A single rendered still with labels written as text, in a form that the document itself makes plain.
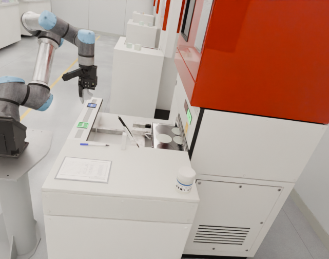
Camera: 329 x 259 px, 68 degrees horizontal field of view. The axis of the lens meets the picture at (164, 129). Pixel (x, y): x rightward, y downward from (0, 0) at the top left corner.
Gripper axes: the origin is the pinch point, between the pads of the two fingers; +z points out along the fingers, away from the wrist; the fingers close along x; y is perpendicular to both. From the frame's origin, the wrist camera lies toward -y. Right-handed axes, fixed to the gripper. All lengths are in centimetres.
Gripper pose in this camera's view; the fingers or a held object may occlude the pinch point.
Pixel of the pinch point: (81, 100)
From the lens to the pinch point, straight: 136.4
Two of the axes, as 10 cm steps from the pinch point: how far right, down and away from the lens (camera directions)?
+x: -0.6, -5.0, 8.6
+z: -1.7, 8.6, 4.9
